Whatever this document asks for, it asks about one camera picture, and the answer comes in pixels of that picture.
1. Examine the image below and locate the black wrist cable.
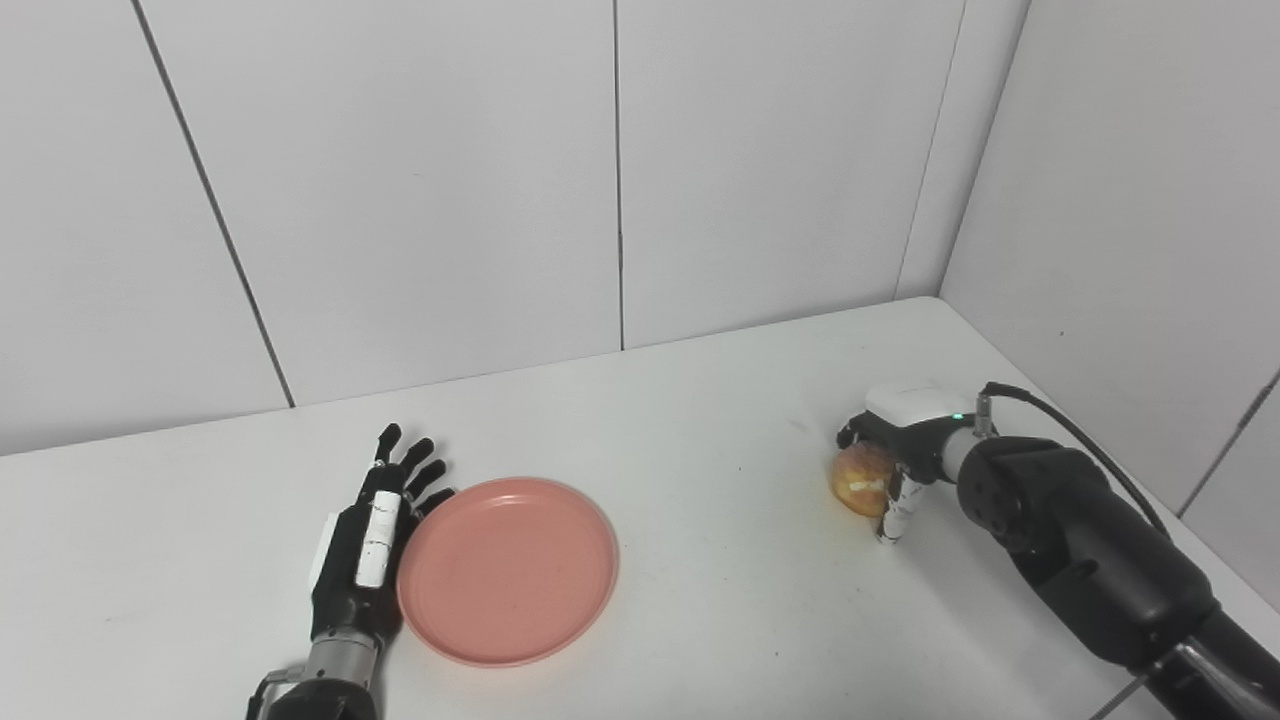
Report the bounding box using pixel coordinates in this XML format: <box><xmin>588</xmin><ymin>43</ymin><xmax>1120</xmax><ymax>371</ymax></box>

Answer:
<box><xmin>245</xmin><ymin>664</ymin><xmax>307</xmax><ymax>720</ymax></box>
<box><xmin>973</xmin><ymin>381</ymin><xmax>1172</xmax><ymax>542</ymax></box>

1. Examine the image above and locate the pink round plate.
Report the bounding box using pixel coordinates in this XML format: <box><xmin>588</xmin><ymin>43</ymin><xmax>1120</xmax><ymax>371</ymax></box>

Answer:
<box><xmin>396</xmin><ymin>476</ymin><xmax>621</xmax><ymax>669</ymax></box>

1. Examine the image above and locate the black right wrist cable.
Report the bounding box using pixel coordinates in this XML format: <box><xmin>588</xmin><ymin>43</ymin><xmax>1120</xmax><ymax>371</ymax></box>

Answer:
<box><xmin>973</xmin><ymin>381</ymin><xmax>1172</xmax><ymax>542</ymax></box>

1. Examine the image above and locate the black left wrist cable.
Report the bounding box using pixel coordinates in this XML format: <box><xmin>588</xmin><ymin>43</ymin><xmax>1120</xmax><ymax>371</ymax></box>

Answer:
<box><xmin>245</xmin><ymin>664</ymin><xmax>307</xmax><ymax>720</ymax></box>

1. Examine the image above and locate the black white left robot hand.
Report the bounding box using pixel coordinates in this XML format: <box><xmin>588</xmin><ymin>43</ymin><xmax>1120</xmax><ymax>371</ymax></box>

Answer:
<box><xmin>307</xmin><ymin>422</ymin><xmax>457</xmax><ymax>648</ymax></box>

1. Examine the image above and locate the cream puff pastry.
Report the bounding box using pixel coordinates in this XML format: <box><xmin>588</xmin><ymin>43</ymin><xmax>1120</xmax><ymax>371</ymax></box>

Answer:
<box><xmin>828</xmin><ymin>441</ymin><xmax>902</xmax><ymax>519</ymax></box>

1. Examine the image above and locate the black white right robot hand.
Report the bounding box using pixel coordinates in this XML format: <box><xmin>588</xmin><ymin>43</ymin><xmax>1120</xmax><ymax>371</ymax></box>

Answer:
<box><xmin>835</xmin><ymin>379</ymin><xmax>978</xmax><ymax>547</ymax></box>

